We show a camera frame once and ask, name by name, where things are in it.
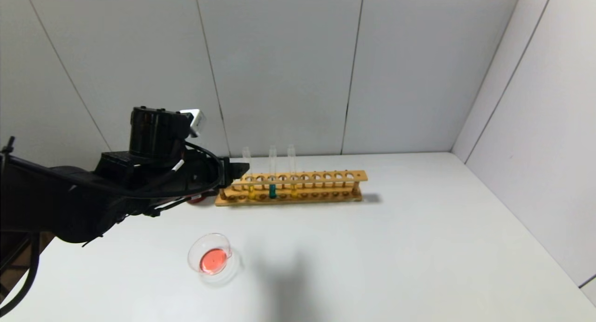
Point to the dark red plastic cup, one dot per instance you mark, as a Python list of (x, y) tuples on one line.
[(198, 200)]

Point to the test tube with green pigment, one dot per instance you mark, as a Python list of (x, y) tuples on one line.
[(272, 191)]

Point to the test tube with yellow pigment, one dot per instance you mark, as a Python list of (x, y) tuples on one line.
[(294, 190), (252, 191)]

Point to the clear glass beaker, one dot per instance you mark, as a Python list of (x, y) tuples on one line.
[(214, 261)]

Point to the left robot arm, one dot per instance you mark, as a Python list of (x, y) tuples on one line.
[(70, 196)]

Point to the wooden test tube rack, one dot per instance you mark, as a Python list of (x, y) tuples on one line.
[(298, 189)]

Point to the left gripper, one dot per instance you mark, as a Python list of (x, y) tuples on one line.
[(225, 172)]

